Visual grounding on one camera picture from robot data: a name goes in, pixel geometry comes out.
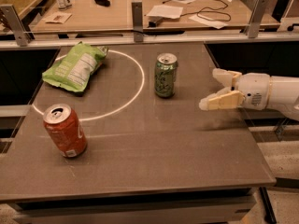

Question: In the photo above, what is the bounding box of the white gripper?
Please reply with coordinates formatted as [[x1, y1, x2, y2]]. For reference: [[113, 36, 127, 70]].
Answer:
[[199, 68, 270, 111]]

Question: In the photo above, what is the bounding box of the green soda can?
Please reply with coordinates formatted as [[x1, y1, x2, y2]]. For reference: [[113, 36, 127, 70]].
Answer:
[[154, 53, 178, 98]]

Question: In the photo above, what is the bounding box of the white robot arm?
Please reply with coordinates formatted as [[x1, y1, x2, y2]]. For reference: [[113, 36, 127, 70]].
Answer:
[[199, 68, 299, 120]]

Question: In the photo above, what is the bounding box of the orange soda can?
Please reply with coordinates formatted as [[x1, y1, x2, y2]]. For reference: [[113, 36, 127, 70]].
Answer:
[[43, 104, 87, 158]]

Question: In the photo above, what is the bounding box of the white paper sheet right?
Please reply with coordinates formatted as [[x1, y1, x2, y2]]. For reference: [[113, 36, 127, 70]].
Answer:
[[190, 15, 226, 29]]

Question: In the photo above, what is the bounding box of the white paper sheet centre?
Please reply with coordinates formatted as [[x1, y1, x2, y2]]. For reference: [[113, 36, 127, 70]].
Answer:
[[147, 5, 183, 19]]

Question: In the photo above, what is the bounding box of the black computer mouse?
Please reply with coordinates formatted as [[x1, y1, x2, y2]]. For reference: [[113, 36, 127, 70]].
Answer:
[[94, 0, 110, 7]]

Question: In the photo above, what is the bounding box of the green chip bag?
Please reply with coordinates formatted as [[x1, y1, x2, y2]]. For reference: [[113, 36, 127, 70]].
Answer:
[[42, 42, 108, 92]]

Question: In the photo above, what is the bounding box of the wooden background desk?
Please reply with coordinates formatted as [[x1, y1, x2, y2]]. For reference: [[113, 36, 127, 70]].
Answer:
[[29, 0, 279, 35]]

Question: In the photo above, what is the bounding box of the small paper card left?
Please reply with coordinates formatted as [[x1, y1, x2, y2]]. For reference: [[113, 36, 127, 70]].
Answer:
[[43, 11, 72, 24]]

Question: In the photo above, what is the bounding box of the right metal bracket post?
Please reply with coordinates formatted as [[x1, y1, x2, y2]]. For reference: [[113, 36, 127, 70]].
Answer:
[[245, 0, 269, 38]]

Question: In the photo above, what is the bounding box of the metal bracket post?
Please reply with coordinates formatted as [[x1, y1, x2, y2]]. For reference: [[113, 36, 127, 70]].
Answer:
[[131, 1, 143, 43], [245, 0, 269, 38], [0, 4, 31, 47]]

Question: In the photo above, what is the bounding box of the black cable on desk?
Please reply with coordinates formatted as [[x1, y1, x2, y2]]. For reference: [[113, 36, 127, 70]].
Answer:
[[162, 0, 232, 22]]

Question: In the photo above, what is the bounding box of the middle metal bracket post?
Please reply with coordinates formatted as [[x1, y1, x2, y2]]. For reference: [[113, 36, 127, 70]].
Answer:
[[131, 1, 143, 43]]

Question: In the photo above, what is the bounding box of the left metal bracket post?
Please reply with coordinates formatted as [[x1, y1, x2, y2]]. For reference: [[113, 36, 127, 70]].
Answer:
[[0, 4, 31, 47]]

